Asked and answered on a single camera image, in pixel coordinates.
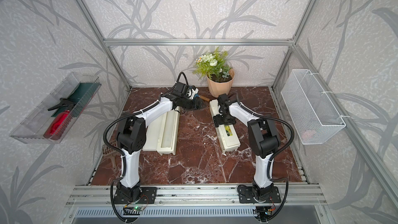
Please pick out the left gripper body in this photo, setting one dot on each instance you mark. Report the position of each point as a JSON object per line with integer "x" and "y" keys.
{"x": 188, "y": 103}

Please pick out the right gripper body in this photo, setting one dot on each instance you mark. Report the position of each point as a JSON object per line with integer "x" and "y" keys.
{"x": 221, "y": 120}

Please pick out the cream dispenser lid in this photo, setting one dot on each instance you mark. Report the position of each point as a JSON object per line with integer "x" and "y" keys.
{"x": 226, "y": 134}

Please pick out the cream dispenser base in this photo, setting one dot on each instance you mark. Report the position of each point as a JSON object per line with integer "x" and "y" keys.
{"x": 162, "y": 133}

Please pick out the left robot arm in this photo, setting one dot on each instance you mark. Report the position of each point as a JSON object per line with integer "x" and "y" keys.
{"x": 132, "y": 127}

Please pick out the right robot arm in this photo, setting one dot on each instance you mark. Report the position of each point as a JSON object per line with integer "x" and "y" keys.
{"x": 264, "y": 140}

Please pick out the blue hand rake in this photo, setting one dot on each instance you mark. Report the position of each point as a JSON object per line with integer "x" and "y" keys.
{"x": 206, "y": 99}

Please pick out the pink flower pot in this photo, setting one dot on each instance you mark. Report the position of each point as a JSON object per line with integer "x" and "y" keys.
{"x": 217, "y": 89}

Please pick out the green artificial plant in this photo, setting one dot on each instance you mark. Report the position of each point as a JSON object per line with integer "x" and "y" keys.
{"x": 214, "y": 66}

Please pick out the brown slotted scoop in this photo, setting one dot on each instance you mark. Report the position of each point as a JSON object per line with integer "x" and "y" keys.
{"x": 110, "y": 155}

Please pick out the green folded cloth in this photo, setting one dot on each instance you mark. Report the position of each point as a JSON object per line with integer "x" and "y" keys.
{"x": 81, "y": 95}

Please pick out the red spray bottle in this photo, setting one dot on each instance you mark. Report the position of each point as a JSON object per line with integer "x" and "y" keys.
{"x": 61, "y": 121}

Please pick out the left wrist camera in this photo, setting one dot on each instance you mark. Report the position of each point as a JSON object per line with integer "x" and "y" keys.
{"x": 192, "y": 92}

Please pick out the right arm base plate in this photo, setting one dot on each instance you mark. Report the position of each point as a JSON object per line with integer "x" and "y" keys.
{"x": 254, "y": 194}

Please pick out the white wire basket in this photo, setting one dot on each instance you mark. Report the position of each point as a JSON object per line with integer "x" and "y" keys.
{"x": 313, "y": 114}

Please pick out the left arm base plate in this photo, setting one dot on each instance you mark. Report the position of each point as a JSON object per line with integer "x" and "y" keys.
{"x": 142, "y": 195}

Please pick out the clear plastic wall tray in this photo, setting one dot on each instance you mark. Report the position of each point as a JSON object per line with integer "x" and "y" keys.
{"x": 51, "y": 120}

